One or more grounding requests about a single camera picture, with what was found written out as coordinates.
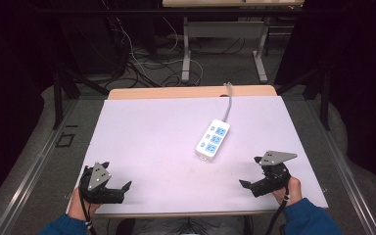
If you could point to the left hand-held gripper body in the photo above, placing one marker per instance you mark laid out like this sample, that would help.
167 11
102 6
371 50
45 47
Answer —
94 182

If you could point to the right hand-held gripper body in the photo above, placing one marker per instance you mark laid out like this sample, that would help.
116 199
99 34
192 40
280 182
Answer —
274 173

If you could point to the person's right hand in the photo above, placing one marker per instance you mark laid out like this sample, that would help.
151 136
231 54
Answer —
290 192

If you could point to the person's left hand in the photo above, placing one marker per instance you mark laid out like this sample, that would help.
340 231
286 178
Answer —
76 207

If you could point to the white table mat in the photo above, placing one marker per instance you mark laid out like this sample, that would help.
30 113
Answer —
163 153

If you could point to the white power strip blue sockets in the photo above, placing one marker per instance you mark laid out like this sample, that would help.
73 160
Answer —
212 140

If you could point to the person's grey lap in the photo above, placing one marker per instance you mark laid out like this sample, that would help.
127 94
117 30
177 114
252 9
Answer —
182 225

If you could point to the black metal stand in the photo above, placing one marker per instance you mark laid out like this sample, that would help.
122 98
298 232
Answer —
319 88
66 91

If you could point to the wooden table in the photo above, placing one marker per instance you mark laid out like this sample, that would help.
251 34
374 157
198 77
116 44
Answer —
176 92

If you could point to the light wooden desk top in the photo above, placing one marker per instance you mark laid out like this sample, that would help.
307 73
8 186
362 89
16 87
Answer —
231 3

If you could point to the aluminium floor rail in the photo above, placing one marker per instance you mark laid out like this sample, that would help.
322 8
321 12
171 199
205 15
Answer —
342 163
29 176

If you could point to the white metal desk frame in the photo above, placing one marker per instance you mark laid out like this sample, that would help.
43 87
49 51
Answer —
225 31

